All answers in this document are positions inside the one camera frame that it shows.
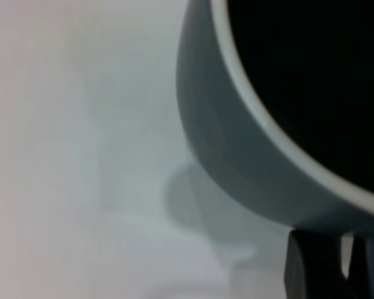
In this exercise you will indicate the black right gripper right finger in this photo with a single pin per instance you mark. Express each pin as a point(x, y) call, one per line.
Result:
point(369, 271)

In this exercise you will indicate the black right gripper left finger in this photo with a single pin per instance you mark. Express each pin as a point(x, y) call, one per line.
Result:
point(311, 268)

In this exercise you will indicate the dark grey ceramic cup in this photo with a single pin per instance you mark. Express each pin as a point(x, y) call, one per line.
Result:
point(205, 124)

